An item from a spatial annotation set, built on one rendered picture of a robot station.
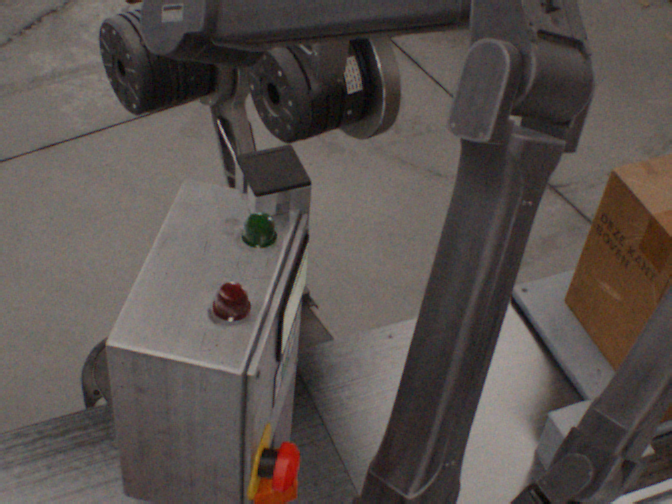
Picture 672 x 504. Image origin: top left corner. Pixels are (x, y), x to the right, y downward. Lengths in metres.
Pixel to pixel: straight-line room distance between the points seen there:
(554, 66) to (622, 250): 0.75
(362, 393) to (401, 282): 1.30
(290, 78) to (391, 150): 1.77
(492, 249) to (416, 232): 2.14
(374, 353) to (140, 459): 0.77
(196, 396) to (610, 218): 0.88
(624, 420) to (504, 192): 0.39
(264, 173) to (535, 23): 0.22
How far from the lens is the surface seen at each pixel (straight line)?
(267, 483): 0.97
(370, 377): 1.50
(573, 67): 0.77
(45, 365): 2.58
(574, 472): 1.08
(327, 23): 0.89
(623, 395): 1.08
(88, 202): 2.95
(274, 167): 0.78
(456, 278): 0.78
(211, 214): 0.78
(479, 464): 1.45
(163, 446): 0.78
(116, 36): 1.88
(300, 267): 0.78
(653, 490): 1.33
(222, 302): 0.70
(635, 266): 1.46
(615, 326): 1.53
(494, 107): 0.72
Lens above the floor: 2.02
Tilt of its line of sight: 46 degrees down
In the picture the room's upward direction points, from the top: 7 degrees clockwise
